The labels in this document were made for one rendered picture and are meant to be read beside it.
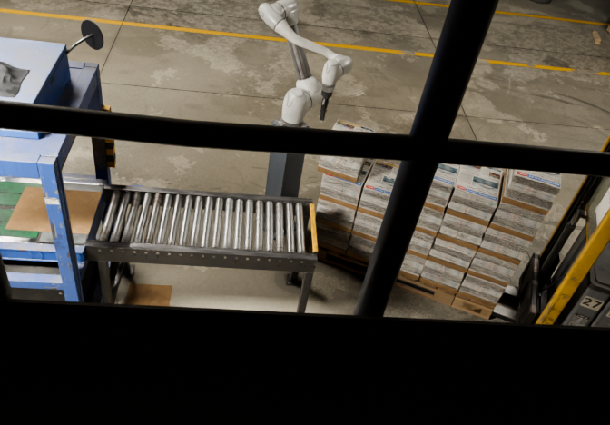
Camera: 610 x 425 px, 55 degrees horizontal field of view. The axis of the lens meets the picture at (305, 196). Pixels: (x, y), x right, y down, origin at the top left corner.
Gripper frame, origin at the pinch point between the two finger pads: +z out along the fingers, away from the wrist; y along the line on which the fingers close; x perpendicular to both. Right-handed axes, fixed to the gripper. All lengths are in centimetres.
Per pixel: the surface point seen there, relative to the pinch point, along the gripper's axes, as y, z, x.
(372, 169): 4, 34, -42
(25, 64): -126, -58, 126
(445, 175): -10, 10, -91
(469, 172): 3, 10, -106
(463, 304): -18, 110, -136
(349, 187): -19, 38, -32
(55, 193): -165, -20, 85
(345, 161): -17.5, 18.0, -25.1
